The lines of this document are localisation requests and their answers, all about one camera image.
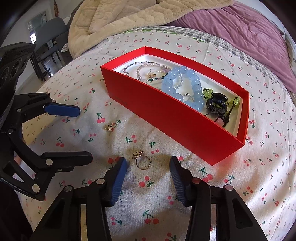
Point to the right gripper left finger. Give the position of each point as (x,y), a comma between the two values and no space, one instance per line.
(62,220)

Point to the small gold earring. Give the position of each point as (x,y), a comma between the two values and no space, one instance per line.
(152,76)

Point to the purple quilted blanket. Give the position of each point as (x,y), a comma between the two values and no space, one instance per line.
(248,30)

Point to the black hair claw clip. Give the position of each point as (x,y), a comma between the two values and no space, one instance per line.
(217,104)

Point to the red open cardboard box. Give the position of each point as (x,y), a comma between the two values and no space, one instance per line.
(190,128)

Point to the beige fleece blanket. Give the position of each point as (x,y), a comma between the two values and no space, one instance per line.
(95,21)

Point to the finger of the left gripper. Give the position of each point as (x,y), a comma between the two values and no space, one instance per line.
(45,166)
(28,106)

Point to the grey checked bed cover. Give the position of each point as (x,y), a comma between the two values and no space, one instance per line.
(200,36)

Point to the cherry print bed sheet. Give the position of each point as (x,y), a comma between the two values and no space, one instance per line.
(262,172)

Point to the grey chair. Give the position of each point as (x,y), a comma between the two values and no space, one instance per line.
(46,46)

